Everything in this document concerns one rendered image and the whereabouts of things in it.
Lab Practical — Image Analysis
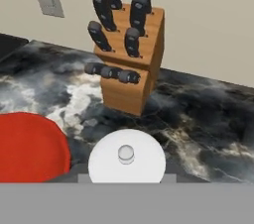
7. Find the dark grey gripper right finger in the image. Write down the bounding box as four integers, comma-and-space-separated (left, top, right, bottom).
160, 161, 210, 184

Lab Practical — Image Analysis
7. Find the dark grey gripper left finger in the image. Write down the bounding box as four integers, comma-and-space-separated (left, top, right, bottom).
49, 163, 91, 184

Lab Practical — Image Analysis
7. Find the white round lid with knob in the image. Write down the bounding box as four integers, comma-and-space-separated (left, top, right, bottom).
87, 128, 168, 184

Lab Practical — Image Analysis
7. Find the wooden knife block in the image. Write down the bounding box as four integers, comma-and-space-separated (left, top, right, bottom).
93, 2, 166, 117

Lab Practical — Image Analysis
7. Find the black hob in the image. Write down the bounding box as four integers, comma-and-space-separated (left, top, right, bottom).
0, 32, 30, 64

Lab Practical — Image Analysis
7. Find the small black-handled knife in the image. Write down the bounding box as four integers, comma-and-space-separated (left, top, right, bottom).
99, 65, 122, 80
117, 68, 142, 85
83, 61, 105, 76

